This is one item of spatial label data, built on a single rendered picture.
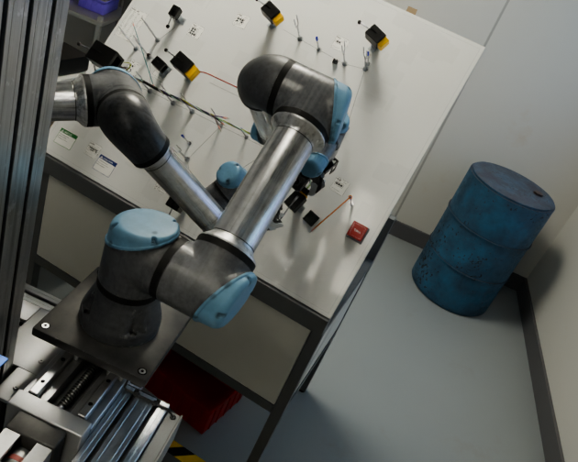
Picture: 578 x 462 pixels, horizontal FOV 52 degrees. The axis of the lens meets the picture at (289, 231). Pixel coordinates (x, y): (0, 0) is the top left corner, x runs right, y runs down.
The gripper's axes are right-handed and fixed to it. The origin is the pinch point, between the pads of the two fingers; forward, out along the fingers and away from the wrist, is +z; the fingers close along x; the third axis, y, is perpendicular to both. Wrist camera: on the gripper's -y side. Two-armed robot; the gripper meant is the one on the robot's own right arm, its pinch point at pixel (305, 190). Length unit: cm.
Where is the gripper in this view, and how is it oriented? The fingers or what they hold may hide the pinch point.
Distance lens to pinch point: 186.7
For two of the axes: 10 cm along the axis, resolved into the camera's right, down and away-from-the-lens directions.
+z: -1.8, 4.6, 8.7
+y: 6.8, -5.8, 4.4
